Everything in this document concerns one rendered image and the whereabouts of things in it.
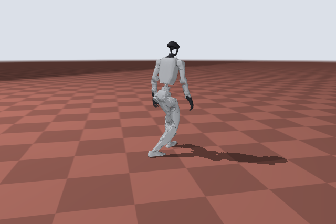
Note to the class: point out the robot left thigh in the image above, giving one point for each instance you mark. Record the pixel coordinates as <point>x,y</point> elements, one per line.
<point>164,107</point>

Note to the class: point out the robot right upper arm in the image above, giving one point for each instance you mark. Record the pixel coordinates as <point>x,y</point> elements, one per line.
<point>181,67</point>

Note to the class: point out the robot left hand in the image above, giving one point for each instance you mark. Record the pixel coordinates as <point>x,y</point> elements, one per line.
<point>154,103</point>

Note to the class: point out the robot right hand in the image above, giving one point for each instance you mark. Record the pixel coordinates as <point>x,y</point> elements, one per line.
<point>190,101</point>

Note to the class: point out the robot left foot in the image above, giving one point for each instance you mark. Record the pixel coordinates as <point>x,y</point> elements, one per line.
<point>172,144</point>

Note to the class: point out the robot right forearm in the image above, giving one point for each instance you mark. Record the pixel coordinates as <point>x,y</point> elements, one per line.
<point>185,88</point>

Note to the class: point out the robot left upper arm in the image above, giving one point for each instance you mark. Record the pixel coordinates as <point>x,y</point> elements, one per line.
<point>155,76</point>

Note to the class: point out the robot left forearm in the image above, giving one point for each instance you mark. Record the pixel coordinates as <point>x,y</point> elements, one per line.
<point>154,86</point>

